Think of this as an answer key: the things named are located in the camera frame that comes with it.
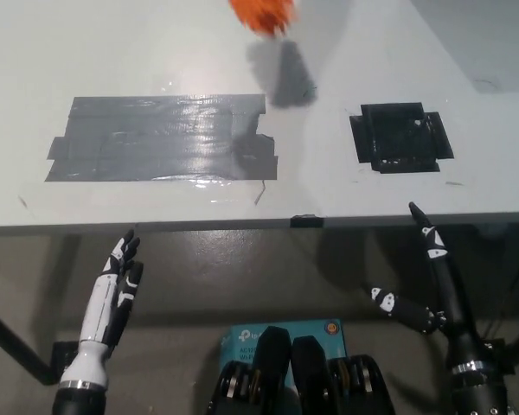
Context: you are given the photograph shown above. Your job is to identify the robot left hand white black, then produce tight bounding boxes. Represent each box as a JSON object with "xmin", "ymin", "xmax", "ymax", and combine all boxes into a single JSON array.
[{"xmin": 59, "ymin": 228, "xmax": 145, "ymax": 386}]

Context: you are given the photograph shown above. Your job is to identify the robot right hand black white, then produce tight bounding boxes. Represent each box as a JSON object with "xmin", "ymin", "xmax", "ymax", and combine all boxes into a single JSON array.
[{"xmin": 369, "ymin": 201, "xmax": 489, "ymax": 374}]

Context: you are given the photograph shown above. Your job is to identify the orange microfiber duster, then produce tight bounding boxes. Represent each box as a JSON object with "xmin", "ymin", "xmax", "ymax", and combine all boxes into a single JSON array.
[{"xmin": 227, "ymin": 0, "xmax": 298, "ymax": 36}]

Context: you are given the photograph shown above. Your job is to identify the black robot body blocks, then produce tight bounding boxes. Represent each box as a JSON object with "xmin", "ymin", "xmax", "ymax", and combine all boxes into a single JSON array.
[{"xmin": 204, "ymin": 325, "xmax": 397, "ymax": 415}]

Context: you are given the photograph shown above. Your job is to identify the black table leg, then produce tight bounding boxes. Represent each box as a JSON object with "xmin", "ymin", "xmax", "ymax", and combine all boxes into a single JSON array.
[{"xmin": 0, "ymin": 300, "xmax": 58, "ymax": 386}]

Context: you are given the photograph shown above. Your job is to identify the teal router box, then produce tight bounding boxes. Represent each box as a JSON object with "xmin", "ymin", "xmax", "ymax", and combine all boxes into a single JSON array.
[{"xmin": 219, "ymin": 318, "xmax": 348, "ymax": 390}]

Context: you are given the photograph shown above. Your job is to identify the small black tape strip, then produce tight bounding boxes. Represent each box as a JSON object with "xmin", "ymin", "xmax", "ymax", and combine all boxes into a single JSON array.
[{"xmin": 290, "ymin": 213, "xmax": 326, "ymax": 230}]

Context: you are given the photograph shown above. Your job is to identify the black tape square mark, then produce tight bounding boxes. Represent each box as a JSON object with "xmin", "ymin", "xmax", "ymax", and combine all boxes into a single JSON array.
[{"xmin": 349, "ymin": 101, "xmax": 456, "ymax": 175}]

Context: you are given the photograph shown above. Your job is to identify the grey duct tape patch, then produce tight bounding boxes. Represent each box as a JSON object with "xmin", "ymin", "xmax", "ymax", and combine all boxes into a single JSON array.
[{"xmin": 44, "ymin": 93, "xmax": 279, "ymax": 183}]

